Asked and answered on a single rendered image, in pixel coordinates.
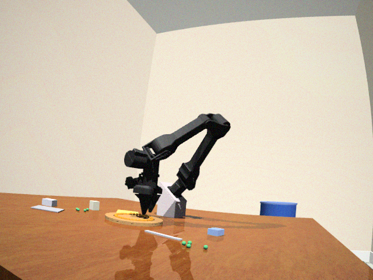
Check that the light blue flat block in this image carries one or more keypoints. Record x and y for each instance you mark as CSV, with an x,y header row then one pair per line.
x,y
215,231

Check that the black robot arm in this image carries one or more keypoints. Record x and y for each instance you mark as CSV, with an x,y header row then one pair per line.
x,y
165,145

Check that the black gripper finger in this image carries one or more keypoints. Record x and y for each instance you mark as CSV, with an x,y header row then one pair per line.
x,y
145,201
153,202

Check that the white rectangular sheet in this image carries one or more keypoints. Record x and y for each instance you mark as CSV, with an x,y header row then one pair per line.
x,y
46,208

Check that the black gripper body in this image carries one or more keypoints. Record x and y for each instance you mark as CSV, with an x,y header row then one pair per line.
x,y
149,183

